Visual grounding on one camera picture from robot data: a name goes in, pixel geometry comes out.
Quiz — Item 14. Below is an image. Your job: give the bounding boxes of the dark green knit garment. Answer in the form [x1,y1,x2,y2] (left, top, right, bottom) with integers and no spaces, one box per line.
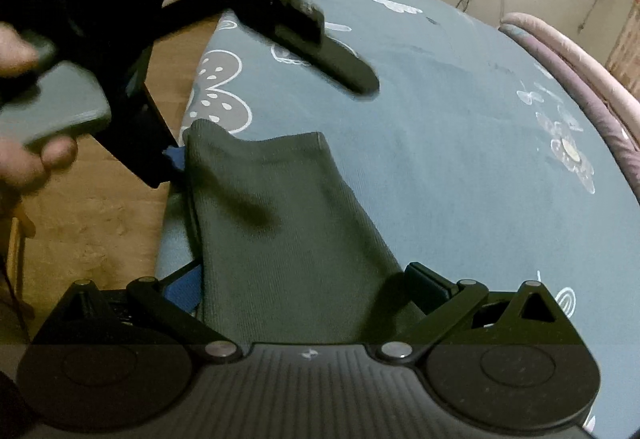
[184,120,422,345]

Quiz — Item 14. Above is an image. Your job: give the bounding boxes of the person's left hand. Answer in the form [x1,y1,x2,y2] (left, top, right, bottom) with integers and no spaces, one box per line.
[0,22,79,240]

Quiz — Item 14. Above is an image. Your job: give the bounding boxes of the blue flower-print bed sheet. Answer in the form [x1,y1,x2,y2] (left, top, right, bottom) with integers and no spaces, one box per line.
[181,0,639,438]

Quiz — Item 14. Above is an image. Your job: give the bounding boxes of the pink and purple folded quilt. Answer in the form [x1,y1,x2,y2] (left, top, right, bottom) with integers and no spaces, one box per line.
[499,13,639,194]

